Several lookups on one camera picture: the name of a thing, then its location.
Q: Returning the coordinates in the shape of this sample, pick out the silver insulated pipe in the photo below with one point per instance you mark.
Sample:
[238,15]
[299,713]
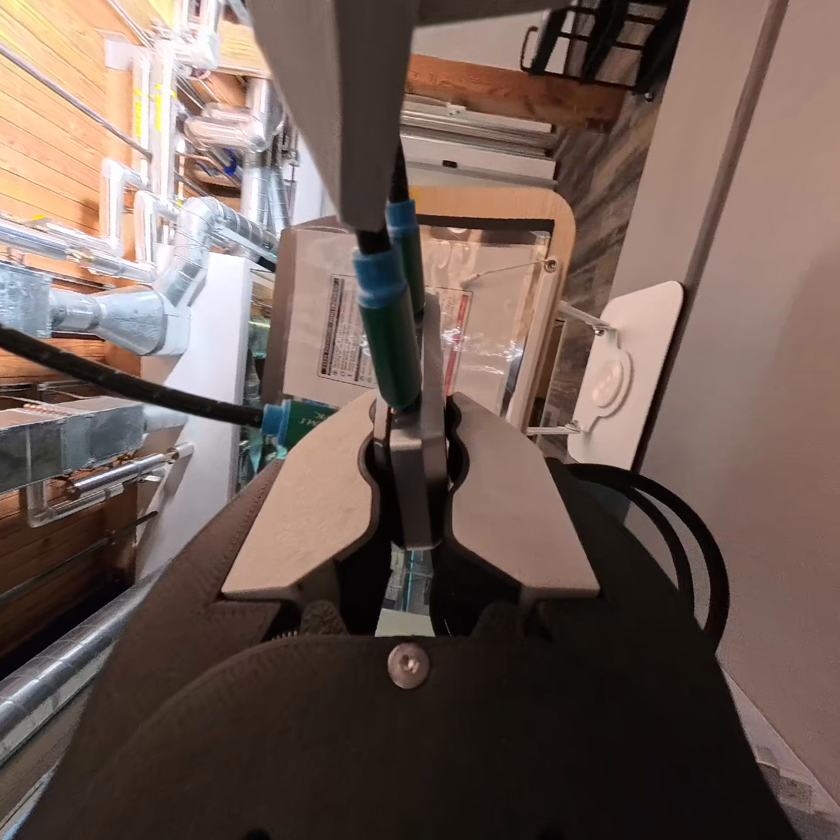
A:
[52,682]

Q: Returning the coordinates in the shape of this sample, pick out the grey hdmi switch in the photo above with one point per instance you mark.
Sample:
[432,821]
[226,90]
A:
[417,472]

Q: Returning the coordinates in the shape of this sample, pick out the wooden sign board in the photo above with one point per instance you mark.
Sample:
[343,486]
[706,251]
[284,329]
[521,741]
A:
[499,203]

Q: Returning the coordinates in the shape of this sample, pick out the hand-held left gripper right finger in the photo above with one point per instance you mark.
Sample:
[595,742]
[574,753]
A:
[518,512]

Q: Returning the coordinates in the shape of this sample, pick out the silver ventilation duct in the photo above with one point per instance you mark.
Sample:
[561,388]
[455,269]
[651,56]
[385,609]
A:
[118,315]

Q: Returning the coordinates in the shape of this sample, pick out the laminated instruction sheet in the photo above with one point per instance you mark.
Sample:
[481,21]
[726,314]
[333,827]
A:
[341,315]

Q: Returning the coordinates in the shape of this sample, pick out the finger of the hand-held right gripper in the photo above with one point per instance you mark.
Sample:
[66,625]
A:
[485,10]
[328,98]

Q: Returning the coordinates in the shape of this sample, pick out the rectangular metal duct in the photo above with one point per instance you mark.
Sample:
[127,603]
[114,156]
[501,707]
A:
[65,439]

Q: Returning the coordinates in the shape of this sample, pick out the white stand base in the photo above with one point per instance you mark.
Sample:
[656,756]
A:
[649,367]

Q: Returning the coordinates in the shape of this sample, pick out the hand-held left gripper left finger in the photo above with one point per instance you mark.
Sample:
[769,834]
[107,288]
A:
[308,512]

